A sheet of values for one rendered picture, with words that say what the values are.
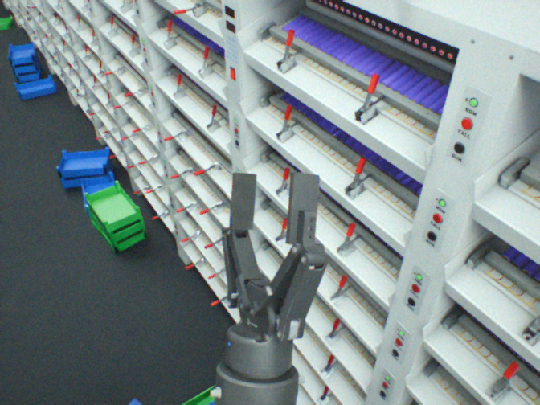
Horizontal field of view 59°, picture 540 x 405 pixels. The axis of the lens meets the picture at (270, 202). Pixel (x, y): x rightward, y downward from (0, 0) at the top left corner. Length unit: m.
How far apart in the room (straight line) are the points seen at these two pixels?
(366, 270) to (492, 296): 0.33
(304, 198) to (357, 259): 0.71
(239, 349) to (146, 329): 1.90
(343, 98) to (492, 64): 0.37
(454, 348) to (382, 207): 0.32
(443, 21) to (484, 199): 0.28
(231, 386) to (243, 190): 0.22
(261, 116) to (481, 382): 0.81
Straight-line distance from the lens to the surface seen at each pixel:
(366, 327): 1.28
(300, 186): 0.46
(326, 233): 1.22
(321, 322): 1.50
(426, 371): 1.21
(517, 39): 0.71
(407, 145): 0.89
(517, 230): 0.78
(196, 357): 2.28
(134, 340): 2.39
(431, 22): 0.77
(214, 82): 1.50
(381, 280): 1.13
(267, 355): 0.52
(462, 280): 0.93
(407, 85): 0.98
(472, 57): 0.73
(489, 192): 0.82
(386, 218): 1.01
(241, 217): 0.58
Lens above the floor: 1.93
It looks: 40 degrees down
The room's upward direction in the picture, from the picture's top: straight up
